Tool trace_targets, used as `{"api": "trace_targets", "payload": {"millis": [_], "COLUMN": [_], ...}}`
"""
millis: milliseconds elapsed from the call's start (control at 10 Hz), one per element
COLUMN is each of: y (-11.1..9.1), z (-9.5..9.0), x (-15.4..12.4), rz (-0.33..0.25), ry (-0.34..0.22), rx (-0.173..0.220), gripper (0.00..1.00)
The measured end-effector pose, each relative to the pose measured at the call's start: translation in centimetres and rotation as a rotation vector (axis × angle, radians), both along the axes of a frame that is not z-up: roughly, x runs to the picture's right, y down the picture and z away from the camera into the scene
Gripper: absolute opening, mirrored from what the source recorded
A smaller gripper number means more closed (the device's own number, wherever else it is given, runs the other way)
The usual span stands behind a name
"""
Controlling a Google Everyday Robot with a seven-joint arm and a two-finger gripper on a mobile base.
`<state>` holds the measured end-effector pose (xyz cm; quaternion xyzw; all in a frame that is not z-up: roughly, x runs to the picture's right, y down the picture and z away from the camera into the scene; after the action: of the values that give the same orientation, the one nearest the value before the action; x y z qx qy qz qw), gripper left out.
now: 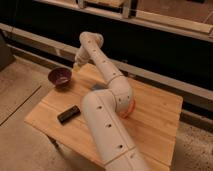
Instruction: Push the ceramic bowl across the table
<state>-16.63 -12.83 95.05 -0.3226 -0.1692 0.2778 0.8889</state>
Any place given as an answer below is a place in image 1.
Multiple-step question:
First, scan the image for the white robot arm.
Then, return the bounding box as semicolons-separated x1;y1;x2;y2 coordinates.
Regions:
73;32;150;171

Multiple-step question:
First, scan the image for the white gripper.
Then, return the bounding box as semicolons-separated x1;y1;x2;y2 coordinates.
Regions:
73;46;90;71

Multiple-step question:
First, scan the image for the wooden table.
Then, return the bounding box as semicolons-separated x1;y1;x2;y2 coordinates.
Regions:
25;64;183;171

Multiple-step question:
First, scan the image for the dark purple ceramic bowl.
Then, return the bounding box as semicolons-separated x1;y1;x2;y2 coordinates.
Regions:
48;67;72;87

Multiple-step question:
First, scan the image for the black rectangular block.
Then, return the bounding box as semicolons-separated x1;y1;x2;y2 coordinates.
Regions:
57;106;80;124

